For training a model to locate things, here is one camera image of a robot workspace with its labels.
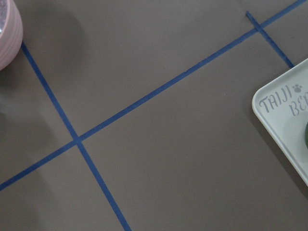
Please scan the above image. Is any pink bowl with ice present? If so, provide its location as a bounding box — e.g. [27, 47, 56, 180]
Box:
[0, 0, 23, 70]

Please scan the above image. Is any white serving tray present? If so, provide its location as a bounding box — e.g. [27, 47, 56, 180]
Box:
[252, 60, 308, 183]

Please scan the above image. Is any green avocado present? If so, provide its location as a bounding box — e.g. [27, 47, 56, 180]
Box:
[304, 123, 308, 148]

